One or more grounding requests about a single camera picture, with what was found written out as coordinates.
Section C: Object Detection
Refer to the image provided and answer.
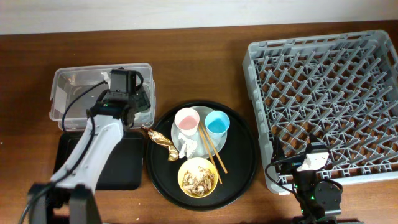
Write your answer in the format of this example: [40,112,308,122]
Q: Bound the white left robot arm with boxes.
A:
[19,87,150,223]

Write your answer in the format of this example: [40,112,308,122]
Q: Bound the pink cup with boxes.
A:
[174,108,200,136]

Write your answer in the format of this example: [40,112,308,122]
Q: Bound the clear plastic waste bin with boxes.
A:
[49,63,156,131]

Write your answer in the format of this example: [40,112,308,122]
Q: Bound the gold foil wrapper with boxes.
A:
[141,126,179,161]

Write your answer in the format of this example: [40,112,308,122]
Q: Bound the wooden chopstick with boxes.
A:
[199,121,228,174]
[198,126,223,185]

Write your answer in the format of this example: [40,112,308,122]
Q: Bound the grey plastic dishwasher rack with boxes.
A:
[243,30,397,194]

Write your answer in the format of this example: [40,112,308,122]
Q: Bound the grey round plate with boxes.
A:
[171,106,228,159]

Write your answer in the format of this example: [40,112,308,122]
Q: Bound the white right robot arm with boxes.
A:
[271,134,343,224]

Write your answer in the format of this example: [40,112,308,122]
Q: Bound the yellow bowl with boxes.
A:
[178,157,218,198]

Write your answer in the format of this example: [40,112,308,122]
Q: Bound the small white tissue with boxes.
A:
[178,133,198,159]

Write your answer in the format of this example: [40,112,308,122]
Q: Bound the black rectangular tray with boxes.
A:
[53,132,144,190]

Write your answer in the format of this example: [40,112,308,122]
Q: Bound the round black serving tray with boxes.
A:
[146,100,258,211]

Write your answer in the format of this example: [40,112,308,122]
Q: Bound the food scraps pile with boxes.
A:
[182,166,215,197]

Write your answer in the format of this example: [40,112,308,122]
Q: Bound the blue cup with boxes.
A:
[205,111,230,139]

